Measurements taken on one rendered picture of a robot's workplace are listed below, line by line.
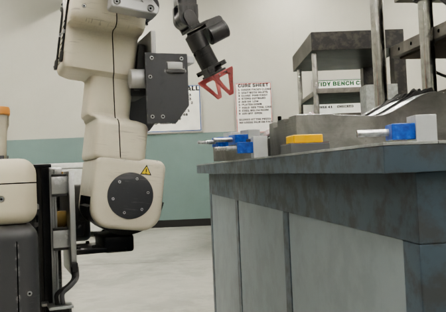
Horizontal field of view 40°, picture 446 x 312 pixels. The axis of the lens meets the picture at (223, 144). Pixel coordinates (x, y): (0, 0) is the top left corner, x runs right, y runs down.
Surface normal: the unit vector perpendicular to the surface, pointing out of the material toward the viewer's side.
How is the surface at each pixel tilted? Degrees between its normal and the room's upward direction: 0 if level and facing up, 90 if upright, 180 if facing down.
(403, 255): 90
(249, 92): 90
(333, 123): 90
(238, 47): 90
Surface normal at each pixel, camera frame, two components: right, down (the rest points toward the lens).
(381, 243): -0.99, 0.04
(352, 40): 0.03, -0.04
